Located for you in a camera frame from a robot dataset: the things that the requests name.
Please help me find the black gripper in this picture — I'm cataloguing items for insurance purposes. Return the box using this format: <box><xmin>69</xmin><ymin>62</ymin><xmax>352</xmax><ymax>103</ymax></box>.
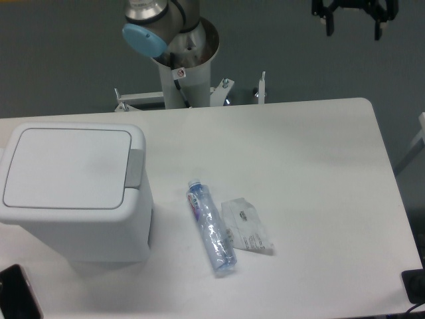
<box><xmin>311</xmin><ymin>0</ymin><xmax>398</xmax><ymax>41</ymax></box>

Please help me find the silver robot arm blue cap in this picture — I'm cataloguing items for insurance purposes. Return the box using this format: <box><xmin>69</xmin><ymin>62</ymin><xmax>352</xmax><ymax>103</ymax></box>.
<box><xmin>122</xmin><ymin>1</ymin><xmax>399</xmax><ymax>58</ymax></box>

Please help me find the white plastic trash can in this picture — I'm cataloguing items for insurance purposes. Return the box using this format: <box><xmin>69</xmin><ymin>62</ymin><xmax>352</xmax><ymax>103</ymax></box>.
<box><xmin>1</xmin><ymin>122</ymin><xmax>153</xmax><ymax>263</ymax></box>

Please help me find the white trash can lid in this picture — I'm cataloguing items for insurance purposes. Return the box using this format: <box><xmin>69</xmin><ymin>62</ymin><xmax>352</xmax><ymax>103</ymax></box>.
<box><xmin>3</xmin><ymin>128</ymin><xmax>131</xmax><ymax>209</ymax></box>

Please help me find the clear plastic wrapper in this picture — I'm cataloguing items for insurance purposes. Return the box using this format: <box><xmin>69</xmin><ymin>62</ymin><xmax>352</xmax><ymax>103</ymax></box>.
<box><xmin>221</xmin><ymin>197</ymin><xmax>274</xmax><ymax>255</ymax></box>

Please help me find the grey lid push button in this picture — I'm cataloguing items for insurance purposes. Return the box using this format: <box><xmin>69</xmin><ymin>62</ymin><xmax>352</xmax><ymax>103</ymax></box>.
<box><xmin>124</xmin><ymin>149</ymin><xmax>145</xmax><ymax>189</ymax></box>

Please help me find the black device bottom right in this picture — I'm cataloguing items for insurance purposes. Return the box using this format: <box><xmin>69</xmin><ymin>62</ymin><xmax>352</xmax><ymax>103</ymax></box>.
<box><xmin>401</xmin><ymin>268</ymin><xmax>424</xmax><ymax>304</ymax></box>

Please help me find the black device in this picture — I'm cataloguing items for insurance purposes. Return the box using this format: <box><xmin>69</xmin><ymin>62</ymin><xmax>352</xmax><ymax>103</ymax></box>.
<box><xmin>1</xmin><ymin>264</ymin><xmax>44</xmax><ymax>318</ymax></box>
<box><xmin>401</xmin><ymin>268</ymin><xmax>424</xmax><ymax>304</ymax></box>

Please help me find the clear plastic water bottle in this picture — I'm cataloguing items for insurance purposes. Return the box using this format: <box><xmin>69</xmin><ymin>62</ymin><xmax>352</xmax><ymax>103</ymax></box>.
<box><xmin>186</xmin><ymin>179</ymin><xmax>237</xmax><ymax>273</ymax></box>

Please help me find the black device bottom left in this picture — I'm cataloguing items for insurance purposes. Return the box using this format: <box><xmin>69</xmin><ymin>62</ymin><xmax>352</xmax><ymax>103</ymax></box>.
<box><xmin>1</xmin><ymin>264</ymin><xmax>44</xmax><ymax>318</ymax></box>

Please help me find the white frame right edge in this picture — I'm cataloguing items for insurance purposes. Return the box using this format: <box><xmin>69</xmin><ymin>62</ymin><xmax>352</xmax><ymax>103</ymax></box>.
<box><xmin>393</xmin><ymin>112</ymin><xmax>425</xmax><ymax>177</ymax></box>

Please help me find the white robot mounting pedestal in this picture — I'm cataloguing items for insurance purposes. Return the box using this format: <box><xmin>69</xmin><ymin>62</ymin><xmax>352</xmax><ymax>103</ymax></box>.
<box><xmin>114</xmin><ymin>17</ymin><xmax>268</xmax><ymax>113</ymax></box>

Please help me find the black cable on pedestal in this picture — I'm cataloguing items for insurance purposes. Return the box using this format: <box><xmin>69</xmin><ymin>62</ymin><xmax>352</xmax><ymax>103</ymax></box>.
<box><xmin>169</xmin><ymin>52</ymin><xmax>193</xmax><ymax>109</ymax></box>

